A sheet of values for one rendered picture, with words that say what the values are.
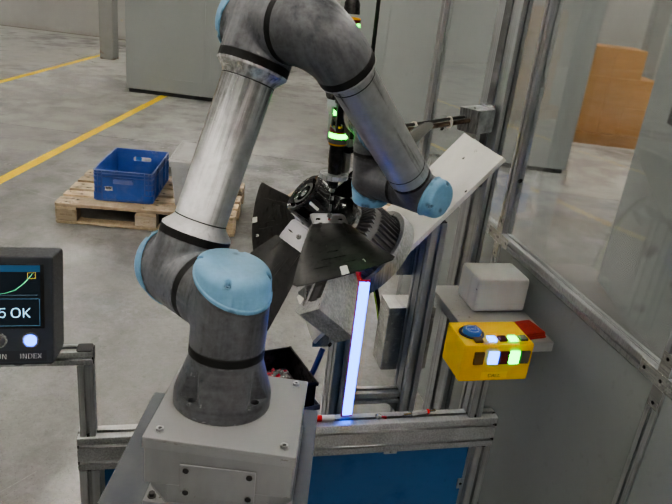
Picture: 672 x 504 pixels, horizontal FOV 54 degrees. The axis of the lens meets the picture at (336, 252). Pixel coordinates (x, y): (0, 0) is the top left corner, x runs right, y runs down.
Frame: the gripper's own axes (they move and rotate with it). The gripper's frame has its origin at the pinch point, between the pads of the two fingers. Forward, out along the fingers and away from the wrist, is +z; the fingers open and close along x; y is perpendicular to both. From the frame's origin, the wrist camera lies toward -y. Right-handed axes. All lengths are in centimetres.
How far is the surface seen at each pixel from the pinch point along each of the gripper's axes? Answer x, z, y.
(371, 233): 11.4, -1.8, 35.6
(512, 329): 35, -38, 43
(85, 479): -54, -41, 74
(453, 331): 21, -38, 44
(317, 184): -2.7, 3.0, 24.5
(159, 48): -59, 757, 92
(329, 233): -2.0, -11.6, 31.8
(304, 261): -9.1, -19.9, 35.2
